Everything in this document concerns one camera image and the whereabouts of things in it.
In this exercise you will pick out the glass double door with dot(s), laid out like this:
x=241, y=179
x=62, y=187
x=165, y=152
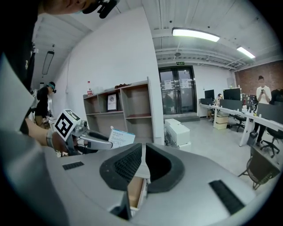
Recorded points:
x=177, y=99

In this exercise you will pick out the green exit sign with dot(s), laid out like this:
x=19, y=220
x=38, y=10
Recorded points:
x=180, y=63

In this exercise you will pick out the brown item on shelf unit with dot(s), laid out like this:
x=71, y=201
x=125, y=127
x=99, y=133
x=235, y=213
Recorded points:
x=122, y=85

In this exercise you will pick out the black head-mounted camera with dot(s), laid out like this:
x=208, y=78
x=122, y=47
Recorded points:
x=101, y=7

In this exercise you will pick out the black office chair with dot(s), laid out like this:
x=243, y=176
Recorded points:
x=238, y=121
x=274, y=139

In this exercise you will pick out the small grey bin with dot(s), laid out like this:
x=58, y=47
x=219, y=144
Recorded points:
x=252, y=138

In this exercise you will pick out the blue booklet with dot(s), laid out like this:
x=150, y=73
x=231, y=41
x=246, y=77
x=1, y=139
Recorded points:
x=121, y=138

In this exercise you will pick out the black stool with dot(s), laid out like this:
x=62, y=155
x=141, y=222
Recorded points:
x=263, y=170

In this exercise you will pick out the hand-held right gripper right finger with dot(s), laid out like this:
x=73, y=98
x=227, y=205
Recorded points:
x=188, y=194

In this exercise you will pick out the long ceiling light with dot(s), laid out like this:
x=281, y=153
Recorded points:
x=195, y=34

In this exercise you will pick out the person's head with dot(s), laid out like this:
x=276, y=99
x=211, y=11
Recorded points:
x=66, y=4

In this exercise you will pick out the red and white wall sign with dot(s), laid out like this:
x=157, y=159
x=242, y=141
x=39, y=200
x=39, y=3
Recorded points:
x=89, y=89

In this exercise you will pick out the framed picture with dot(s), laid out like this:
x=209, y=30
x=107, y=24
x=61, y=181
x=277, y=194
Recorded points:
x=112, y=102

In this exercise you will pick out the beige wristband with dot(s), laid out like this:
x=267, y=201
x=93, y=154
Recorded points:
x=50, y=139

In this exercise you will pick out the person's left hand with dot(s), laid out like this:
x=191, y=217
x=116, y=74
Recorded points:
x=60, y=144

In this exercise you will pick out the grey wooden shelf unit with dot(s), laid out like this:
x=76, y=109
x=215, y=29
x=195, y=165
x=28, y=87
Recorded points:
x=137, y=103

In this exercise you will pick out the beige storage bin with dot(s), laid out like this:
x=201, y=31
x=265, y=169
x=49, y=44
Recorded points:
x=221, y=121

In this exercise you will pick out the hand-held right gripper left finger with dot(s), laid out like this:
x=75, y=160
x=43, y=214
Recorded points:
x=88, y=176

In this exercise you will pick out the grey desk partition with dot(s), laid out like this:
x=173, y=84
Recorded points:
x=269, y=113
x=231, y=104

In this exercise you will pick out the person's left forearm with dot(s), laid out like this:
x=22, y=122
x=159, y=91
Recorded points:
x=36, y=132

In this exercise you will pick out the wide black monitor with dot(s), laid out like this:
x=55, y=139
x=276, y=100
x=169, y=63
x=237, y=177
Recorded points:
x=231, y=94

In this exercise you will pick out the white office desk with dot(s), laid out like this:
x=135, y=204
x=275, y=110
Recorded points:
x=243, y=115

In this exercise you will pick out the person's black shirt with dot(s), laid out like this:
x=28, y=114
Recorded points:
x=17, y=26

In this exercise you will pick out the white low cabinet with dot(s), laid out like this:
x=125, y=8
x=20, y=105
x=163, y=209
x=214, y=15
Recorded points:
x=177, y=132

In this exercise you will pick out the short ceiling light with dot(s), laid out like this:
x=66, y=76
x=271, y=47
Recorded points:
x=245, y=52

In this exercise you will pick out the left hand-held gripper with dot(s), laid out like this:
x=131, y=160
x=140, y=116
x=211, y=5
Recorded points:
x=66, y=123

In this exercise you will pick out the white paper notice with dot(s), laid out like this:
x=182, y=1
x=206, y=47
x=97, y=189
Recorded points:
x=185, y=83
x=168, y=84

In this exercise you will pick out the black hanging lamp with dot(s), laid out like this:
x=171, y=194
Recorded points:
x=48, y=62

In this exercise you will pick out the small black monitor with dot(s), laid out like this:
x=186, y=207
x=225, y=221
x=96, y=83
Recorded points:
x=209, y=94

